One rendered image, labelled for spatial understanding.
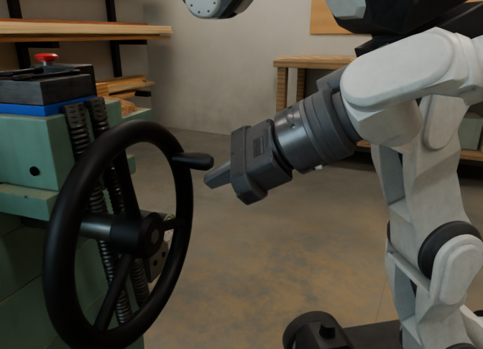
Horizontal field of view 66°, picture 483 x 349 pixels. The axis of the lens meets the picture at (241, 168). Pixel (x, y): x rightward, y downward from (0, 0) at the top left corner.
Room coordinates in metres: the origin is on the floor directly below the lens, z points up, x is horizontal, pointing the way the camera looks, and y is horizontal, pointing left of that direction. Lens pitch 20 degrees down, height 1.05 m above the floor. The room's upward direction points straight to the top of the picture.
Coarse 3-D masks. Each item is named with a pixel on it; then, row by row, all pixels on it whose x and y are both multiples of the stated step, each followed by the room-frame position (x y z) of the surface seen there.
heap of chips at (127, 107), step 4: (100, 96) 0.77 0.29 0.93; (104, 96) 0.77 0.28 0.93; (108, 96) 0.77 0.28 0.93; (120, 100) 0.76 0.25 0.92; (124, 100) 0.77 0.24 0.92; (124, 104) 0.75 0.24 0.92; (128, 104) 0.76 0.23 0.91; (132, 104) 0.77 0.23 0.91; (124, 108) 0.74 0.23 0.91; (128, 108) 0.75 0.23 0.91; (132, 108) 0.76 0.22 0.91; (136, 108) 0.77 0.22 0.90; (140, 108) 0.78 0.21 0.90; (124, 112) 0.73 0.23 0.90; (128, 112) 0.74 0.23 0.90
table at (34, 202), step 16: (144, 112) 0.76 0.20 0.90; (128, 160) 0.54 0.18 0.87; (0, 192) 0.42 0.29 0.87; (16, 192) 0.41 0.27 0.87; (32, 192) 0.41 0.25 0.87; (48, 192) 0.41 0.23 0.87; (0, 208) 0.42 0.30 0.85; (16, 208) 0.41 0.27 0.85; (32, 208) 0.40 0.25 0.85; (48, 208) 0.39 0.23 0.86
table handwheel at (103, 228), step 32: (128, 128) 0.41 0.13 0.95; (160, 128) 0.47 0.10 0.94; (96, 160) 0.35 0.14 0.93; (64, 192) 0.32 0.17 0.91; (128, 192) 0.40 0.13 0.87; (192, 192) 0.54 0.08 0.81; (32, 224) 0.45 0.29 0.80; (64, 224) 0.30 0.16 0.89; (96, 224) 0.42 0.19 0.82; (128, 224) 0.40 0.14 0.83; (160, 224) 0.43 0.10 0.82; (64, 256) 0.29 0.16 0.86; (128, 256) 0.39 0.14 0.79; (64, 288) 0.29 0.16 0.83; (160, 288) 0.45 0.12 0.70; (64, 320) 0.28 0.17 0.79; (96, 320) 0.34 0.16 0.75; (128, 320) 0.39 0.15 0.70
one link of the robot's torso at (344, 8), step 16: (336, 0) 0.68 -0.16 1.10; (352, 0) 0.63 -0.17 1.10; (368, 0) 0.61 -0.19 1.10; (384, 0) 0.60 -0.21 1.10; (400, 0) 0.59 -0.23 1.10; (416, 0) 0.59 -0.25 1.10; (432, 0) 0.60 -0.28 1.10; (448, 0) 0.61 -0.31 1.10; (464, 0) 0.63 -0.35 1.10; (336, 16) 0.70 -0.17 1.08; (352, 16) 0.65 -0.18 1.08; (368, 16) 0.62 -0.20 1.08; (384, 16) 0.61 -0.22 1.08; (400, 16) 0.60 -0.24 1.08; (416, 16) 0.60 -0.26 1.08; (432, 16) 0.62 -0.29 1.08; (352, 32) 0.76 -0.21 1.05; (368, 32) 0.70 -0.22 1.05; (384, 32) 0.65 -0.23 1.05; (400, 32) 0.61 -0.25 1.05
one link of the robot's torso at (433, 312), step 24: (456, 240) 0.64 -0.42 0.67; (480, 240) 0.65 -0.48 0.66; (408, 264) 0.74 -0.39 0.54; (456, 264) 0.62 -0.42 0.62; (480, 264) 0.63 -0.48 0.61; (408, 288) 0.77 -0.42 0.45; (432, 288) 0.63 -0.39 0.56; (456, 288) 0.63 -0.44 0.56; (408, 312) 0.77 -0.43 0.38; (432, 312) 0.65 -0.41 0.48; (456, 312) 0.69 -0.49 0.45; (408, 336) 0.75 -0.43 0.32; (432, 336) 0.68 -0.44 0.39; (456, 336) 0.69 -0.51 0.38
